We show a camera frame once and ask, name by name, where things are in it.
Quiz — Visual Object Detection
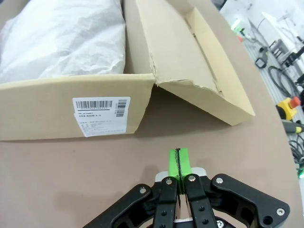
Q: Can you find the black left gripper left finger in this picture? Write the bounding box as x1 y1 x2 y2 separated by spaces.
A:
89 148 181 228

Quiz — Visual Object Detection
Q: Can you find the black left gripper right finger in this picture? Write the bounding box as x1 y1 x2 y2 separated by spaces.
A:
178 147 291 228

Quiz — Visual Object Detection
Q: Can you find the white tissue wrapping paper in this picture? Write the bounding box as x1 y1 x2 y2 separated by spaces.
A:
0 0 127 84

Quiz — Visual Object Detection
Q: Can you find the cardboard shoe box with lid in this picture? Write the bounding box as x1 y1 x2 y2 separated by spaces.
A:
0 0 257 143

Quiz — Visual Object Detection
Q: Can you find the yellow red emergency stop button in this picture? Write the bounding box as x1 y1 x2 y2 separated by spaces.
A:
275 95 303 120

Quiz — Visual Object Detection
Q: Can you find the black green device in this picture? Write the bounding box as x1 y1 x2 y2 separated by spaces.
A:
254 47 270 70

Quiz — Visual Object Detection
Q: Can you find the black coiled cable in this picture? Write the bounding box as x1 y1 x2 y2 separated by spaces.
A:
267 66 299 97

